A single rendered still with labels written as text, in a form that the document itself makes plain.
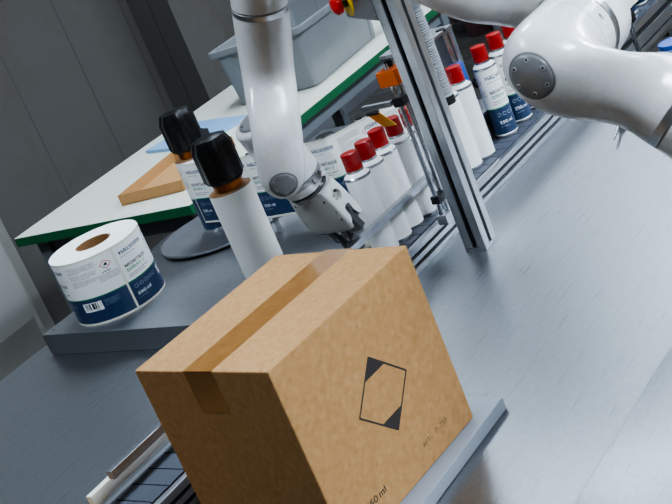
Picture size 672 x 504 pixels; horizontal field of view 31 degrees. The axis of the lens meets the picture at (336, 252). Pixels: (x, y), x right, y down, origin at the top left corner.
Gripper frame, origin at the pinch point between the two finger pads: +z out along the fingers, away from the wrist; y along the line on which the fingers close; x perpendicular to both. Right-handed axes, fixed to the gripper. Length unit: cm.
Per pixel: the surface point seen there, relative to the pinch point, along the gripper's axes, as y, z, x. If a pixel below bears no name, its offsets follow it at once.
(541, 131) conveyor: -4, 31, -59
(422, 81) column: -16.4, -16.1, -21.7
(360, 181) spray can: -1.6, -6.4, -9.3
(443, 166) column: -13.9, -0.7, -16.4
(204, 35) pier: 273, 94, -249
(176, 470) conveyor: -3, -14, 57
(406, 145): -1.9, -0.5, -24.5
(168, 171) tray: 149, 45, -89
